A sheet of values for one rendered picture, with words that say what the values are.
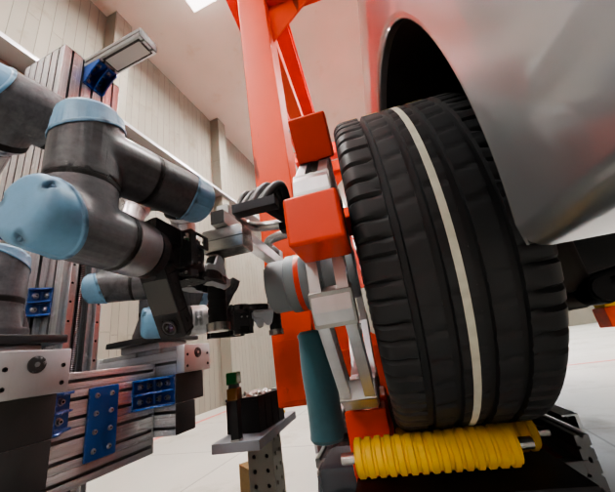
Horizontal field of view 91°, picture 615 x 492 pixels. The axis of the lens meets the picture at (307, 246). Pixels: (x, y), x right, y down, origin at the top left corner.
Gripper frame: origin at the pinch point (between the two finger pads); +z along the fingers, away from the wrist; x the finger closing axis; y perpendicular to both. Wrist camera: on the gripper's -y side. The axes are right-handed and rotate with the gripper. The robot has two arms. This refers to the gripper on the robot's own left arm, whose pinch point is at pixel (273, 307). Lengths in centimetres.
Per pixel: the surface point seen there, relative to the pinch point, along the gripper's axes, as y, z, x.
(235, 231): -10.5, -21.7, 29.9
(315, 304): 7.4, -16.4, 46.1
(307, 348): 13.3, 1.0, 14.1
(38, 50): -393, -138, -308
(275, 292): 0.2, -10.3, 22.1
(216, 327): 7.3, -25.2, 25.9
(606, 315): 22, 303, -1
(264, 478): 55, 9, -40
